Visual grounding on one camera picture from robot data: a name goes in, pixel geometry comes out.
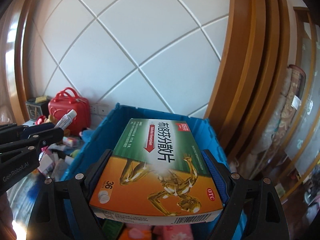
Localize red toy suitcase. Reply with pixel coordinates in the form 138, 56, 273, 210
48, 87, 91, 135

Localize pink tissue pack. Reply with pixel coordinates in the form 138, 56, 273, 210
152, 224, 194, 240

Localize orange dress pig plush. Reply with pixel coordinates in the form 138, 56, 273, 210
119, 226, 152, 240

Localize blue plastic storage crate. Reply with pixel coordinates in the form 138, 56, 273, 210
60, 102, 249, 240

